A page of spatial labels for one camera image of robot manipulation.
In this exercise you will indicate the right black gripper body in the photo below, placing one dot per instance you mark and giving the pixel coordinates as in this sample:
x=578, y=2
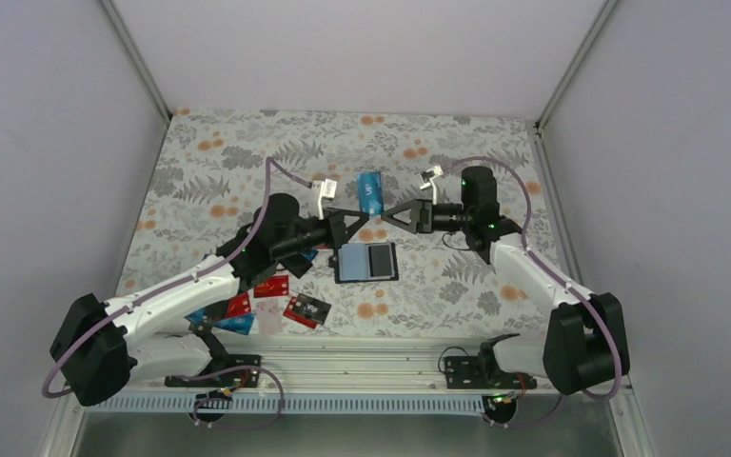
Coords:
x=425, y=216

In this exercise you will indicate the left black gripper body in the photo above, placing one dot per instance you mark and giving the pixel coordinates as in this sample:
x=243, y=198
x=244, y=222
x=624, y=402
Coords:
x=332, y=237

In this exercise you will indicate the black card holder wallet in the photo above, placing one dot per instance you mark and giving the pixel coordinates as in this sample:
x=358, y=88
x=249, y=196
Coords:
x=350, y=264

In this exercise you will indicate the blue card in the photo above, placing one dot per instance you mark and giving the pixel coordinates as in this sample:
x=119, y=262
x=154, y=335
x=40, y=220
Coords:
x=310, y=254
x=240, y=324
x=196, y=318
x=370, y=193

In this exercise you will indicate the pale pink blossom card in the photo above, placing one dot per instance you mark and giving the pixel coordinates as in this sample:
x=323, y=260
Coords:
x=269, y=315

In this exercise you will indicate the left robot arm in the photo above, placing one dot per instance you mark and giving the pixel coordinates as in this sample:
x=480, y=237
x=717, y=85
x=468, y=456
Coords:
x=101, y=346

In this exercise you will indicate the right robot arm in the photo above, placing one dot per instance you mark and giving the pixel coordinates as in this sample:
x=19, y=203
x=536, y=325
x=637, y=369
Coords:
x=584, y=348

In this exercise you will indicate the blue card under black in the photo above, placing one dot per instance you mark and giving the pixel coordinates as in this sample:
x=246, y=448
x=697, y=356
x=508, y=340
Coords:
x=310, y=254

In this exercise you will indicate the red card centre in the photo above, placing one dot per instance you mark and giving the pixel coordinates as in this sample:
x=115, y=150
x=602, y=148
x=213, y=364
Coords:
x=275, y=286

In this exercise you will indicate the red card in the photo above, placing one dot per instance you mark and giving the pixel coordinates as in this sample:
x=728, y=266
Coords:
x=238, y=305
x=275, y=286

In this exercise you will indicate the black patterned card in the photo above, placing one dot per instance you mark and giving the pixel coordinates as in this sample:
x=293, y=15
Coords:
x=312, y=310

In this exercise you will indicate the red card lower left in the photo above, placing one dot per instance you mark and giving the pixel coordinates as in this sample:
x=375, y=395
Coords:
x=238, y=305

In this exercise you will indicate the floral patterned table mat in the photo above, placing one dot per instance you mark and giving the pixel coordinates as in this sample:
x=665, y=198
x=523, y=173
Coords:
x=209, y=180

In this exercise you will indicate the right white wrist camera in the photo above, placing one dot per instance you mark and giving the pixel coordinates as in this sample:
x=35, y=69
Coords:
x=429, y=177

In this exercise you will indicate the aluminium rail frame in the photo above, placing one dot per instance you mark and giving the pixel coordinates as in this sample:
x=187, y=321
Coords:
x=306, y=364

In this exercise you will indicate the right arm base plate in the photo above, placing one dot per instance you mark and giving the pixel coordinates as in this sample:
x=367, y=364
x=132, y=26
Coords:
x=467, y=372

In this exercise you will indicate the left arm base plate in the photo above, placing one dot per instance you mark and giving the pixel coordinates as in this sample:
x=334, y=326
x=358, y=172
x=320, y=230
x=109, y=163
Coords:
x=210, y=377

